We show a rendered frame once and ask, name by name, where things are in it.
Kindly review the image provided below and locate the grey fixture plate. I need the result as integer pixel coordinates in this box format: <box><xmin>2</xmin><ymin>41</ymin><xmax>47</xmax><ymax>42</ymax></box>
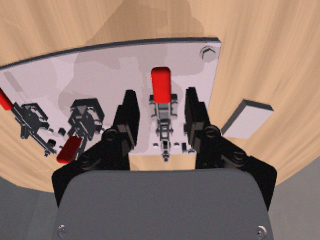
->
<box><xmin>0</xmin><ymin>37</ymin><xmax>222</xmax><ymax>155</ymax></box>

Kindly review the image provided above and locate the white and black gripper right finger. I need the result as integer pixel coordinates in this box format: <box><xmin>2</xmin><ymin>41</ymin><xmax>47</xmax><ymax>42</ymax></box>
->
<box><xmin>184</xmin><ymin>87</ymin><xmax>277</xmax><ymax>211</ymax></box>

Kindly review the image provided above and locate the grey rectangular plate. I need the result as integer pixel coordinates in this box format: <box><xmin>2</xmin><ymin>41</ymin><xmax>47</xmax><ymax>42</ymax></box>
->
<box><xmin>221</xmin><ymin>99</ymin><xmax>274</xmax><ymax>139</ymax></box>

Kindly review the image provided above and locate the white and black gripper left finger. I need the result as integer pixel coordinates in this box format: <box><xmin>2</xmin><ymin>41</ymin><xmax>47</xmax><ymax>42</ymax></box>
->
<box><xmin>51</xmin><ymin>90</ymin><xmax>140</xmax><ymax>209</ymax></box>

